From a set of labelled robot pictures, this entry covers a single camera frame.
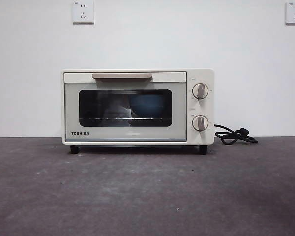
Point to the cream oven knob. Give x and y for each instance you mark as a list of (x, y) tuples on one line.
[(200, 91), (200, 123)]

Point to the cream toaster oven housing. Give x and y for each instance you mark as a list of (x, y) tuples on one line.
[(211, 108)]

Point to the blue bowl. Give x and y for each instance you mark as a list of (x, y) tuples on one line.
[(147, 105)]

